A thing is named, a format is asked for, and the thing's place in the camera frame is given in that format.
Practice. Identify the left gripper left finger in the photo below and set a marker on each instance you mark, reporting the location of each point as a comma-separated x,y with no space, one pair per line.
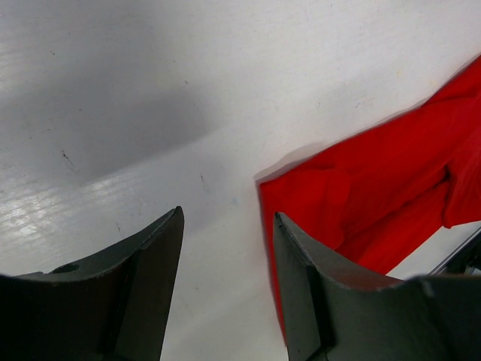
112,305

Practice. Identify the aluminium front rail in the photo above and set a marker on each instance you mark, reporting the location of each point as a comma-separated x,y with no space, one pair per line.
464,260

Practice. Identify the red t shirt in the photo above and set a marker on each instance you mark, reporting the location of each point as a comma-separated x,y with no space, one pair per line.
376,197

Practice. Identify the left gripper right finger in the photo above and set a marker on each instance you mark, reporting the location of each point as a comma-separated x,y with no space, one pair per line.
334,309

